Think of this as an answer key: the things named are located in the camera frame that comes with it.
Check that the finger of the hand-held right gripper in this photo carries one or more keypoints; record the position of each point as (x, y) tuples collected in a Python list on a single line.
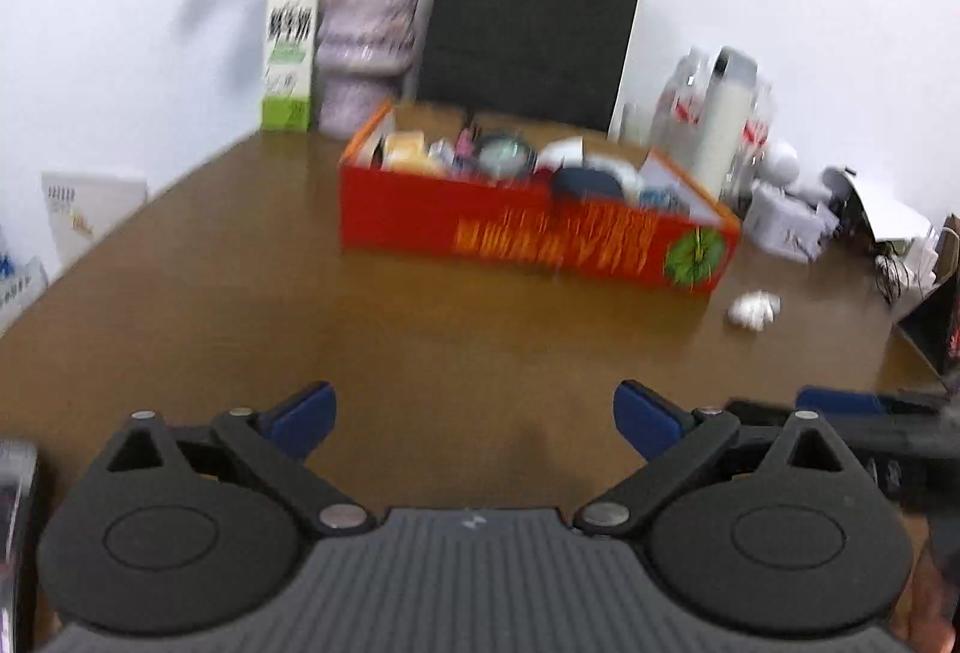
[(900, 435), (840, 402)]

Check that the grey blurred device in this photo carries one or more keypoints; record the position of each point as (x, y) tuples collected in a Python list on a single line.
[(15, 510)]

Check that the clear water bottle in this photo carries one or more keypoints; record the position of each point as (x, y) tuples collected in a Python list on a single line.
[(757, 135), (679, 105)]

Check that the white printed card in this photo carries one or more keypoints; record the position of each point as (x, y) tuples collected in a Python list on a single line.
[(90, 210)]

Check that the white paper bag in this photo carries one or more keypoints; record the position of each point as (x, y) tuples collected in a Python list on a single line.
[(924, 267)]

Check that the blue white printed pack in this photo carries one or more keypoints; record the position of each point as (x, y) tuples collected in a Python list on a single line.
[(19, 285)]

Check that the crumpled white tissue ball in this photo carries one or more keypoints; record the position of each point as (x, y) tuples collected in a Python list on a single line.
[(752, 309)]

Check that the white green milk carton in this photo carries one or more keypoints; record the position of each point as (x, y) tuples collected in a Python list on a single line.
[(289, 53)]

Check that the red cardboard box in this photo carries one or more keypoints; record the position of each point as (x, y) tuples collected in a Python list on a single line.
[(420, 218)]

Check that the white printed tin box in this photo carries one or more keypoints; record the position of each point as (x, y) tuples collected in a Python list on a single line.
[(784, 222)]

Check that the wooden desk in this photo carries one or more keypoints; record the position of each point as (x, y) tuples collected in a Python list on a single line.
[(375, 338)]

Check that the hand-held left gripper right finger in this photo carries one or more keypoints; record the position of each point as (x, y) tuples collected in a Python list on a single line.
[(649, 424)]

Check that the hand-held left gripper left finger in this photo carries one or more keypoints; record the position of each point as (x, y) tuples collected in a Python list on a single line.
[(304, 424)]

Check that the person's right hand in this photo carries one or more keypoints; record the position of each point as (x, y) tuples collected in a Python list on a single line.
[(926, 608)]

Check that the white round speaker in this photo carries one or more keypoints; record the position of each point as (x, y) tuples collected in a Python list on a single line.
[(780, 158)]

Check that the clear glass cup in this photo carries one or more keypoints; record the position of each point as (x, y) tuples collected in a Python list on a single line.
[(636, 124)]

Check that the black paper bag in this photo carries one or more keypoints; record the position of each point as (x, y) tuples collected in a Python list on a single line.
[(525, 23)]

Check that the dark cardboard box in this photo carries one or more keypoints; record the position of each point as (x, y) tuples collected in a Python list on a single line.
[(934, 338)]

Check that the purple glass vase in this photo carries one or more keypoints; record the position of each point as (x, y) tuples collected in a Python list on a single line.
[(367, 53)]

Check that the blue green wrapper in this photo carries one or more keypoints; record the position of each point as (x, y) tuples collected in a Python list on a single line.
[(660, 199)]

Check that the white thermos bottle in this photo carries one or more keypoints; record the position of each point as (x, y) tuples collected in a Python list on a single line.
[(720, 128)]

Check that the navy zip pouch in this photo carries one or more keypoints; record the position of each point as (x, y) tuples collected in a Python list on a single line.
[(589, 184)]

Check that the white tissue sheet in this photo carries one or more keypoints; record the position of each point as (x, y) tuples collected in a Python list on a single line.
[(561, 152)]

